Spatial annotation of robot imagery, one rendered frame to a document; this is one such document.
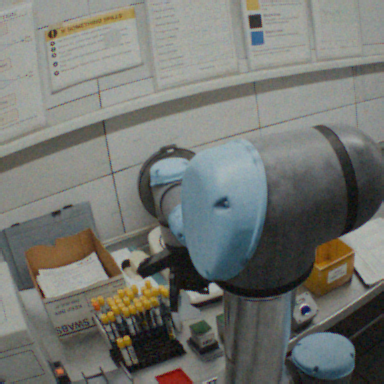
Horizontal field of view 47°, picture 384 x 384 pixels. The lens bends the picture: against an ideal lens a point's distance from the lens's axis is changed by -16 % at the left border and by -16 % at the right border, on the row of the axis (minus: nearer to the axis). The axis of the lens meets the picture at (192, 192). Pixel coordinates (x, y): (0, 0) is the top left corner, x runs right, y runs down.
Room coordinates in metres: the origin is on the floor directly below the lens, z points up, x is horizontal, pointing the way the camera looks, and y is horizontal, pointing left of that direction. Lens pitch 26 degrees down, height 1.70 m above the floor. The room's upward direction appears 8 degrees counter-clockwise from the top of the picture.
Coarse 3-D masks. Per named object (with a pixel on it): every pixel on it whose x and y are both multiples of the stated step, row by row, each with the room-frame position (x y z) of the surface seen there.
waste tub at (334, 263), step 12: (336, 240) 1.09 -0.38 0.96; (324, 252) 1.11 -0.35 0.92; (336, 252) 1.09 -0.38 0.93; (348, 252) 1.03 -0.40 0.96; (324, 264) 1.10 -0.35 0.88; (336, 264) 0.98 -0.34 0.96; (348, 264) 0.99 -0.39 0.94; (312, 276) 0.99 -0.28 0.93; (324, 276) 0.96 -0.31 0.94; (336, 276) 0.98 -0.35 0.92; (348, 276) 1.00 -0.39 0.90; (312, 288) 0.99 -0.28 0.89; (324, 288) 0.97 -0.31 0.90
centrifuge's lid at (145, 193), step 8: (160, 152) 1.34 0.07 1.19; (168, 152) 1.34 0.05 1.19; (176, 152) 1.40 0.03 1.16; (184, 152) 1.39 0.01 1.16; (192, 152) 1.39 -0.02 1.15; (152, 160) 1.37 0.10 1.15; (160, 160) 1.39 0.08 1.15; (144, 168) 1.32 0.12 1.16; (144, 176) 1.37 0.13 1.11; (144, 184) 1.36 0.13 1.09; (144, 192) 1.36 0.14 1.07; (152, 192) 1.37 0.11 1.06; (144, 200) 1.34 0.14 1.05; (152, 200) 1.36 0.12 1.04; (152, 208) 1.35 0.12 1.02; (152, 216) 1.30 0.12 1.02
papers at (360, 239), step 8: (368, 224) 1.25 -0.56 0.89; (376, 224) 1.24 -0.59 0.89; (352, 232) 1.22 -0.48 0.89; (360, 232) 1.21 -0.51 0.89; (368, 232) 1.20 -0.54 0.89; (376, 232) 1.19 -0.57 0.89; (352, 240) 1.18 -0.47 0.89; (360, 240) 1.17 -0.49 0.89; (368, 240) 1.16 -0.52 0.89; (376, 240) 1.15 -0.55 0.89; (360, 248) 1.13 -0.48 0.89; (368, 248) 1.11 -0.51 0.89; (376, 248) 1.10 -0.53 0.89; (360, 256) 1.08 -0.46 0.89; (368, 256) 1.07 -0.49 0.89; (376, 256) 1.06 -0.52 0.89; (360, 264) 1.05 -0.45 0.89; (368, 264) 1.03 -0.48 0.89; (376, 264) 1.02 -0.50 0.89; (360, 272) 1.01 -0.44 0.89; (368, 272) 1.00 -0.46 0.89; (376, 272) 0.99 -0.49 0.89; (368, 280) 0.96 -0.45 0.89; (376, 280) 0.95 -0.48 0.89
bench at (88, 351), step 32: (32, 288) 1.18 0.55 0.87; (352, 288) 0.96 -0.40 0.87; (32, 320) 1.01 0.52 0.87; (192, 320) 0.97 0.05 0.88; (320, 320) 0.86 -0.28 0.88; (352, 320) 1.44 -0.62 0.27; (64, 352) 0.86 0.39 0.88; (96, 352) 0.86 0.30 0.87; (192, 352) 0.84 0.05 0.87; (224, 352) 0.82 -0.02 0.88
